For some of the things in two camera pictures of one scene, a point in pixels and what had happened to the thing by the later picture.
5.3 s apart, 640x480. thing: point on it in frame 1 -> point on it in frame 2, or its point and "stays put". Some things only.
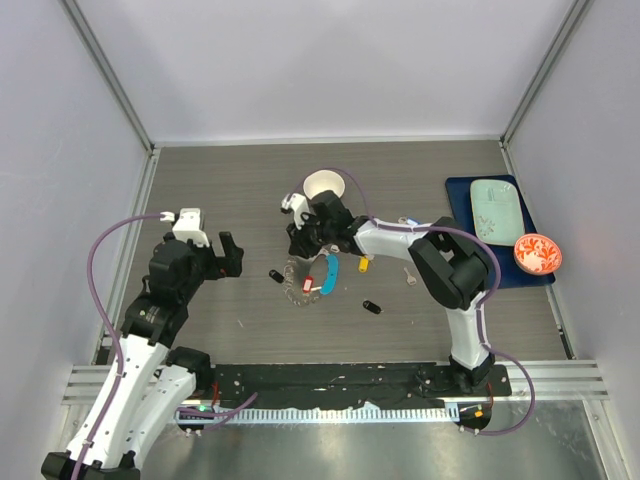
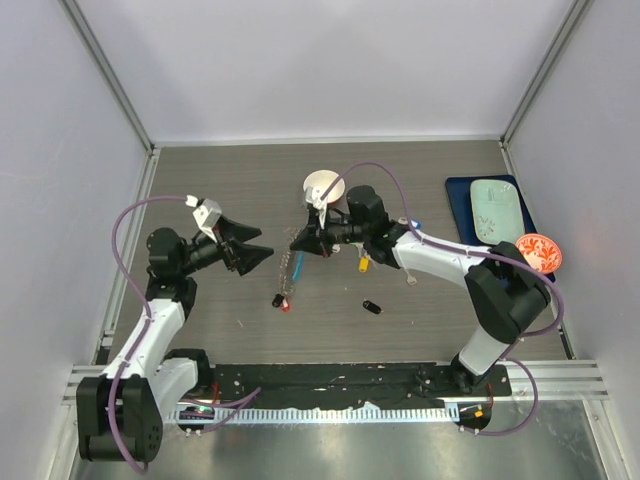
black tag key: (372, 307) stays put
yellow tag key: (363, 264) stays put
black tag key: (276, 276) -> (277, 300)
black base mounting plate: (349, 385) stays put
